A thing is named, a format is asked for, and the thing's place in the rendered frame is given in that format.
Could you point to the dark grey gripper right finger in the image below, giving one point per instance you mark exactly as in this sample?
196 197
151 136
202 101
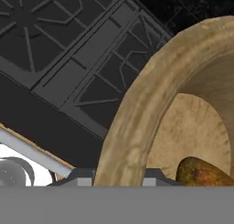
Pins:
154 177

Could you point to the dark grey hob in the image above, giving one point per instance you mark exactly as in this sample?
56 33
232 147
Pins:
70 44

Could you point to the silver round object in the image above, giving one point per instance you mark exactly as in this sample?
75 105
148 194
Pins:
13 172

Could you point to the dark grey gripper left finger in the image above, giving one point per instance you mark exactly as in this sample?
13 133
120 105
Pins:
80 176

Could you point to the light wooden bowl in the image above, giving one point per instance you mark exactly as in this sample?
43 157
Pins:
134 112

